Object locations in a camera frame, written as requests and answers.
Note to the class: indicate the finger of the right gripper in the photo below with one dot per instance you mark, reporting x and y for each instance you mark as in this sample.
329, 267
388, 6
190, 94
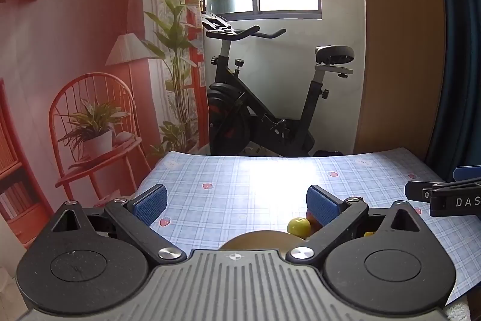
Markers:
462, 173
423, 191

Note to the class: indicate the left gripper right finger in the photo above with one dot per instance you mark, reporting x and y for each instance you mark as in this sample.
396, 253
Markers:
339, 220

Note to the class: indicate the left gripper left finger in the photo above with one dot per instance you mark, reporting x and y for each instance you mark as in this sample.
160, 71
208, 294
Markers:
132, 220

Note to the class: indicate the red apple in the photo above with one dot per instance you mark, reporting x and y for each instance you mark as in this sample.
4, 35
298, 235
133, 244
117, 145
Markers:
314, 224

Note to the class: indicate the blue plaid tablecloth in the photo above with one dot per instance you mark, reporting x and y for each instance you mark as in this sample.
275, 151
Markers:
212, 199

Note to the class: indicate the beige round plate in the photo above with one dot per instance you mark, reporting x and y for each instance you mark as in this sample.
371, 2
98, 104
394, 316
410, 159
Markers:
263, 239

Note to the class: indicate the printed room backdrop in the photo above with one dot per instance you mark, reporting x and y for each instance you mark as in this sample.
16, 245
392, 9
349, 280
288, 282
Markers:
93, 94

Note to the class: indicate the wooden door panel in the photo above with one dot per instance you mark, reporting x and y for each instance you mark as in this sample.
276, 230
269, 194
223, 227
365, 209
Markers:
403, 75

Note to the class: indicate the dark teal curtain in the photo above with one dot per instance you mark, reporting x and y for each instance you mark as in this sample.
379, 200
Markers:
456, 136

